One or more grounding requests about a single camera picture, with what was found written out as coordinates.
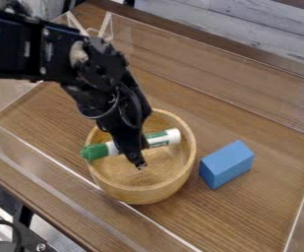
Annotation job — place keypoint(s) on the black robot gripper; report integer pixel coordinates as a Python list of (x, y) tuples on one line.
[(97, 79)]

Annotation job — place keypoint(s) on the green Expo marker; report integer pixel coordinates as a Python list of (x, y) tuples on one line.
[(158, 139)]

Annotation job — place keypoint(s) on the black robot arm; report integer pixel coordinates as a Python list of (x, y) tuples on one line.
[(45, 51)]

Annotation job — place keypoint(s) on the brown wooden bowl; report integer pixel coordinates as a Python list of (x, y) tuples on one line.
[(150, 184)]

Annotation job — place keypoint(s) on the blue foam block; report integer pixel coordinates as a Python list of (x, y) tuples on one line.
[(226, 164)]

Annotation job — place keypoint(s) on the black table leg bracket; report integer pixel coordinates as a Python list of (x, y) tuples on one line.
[(33, 243)]

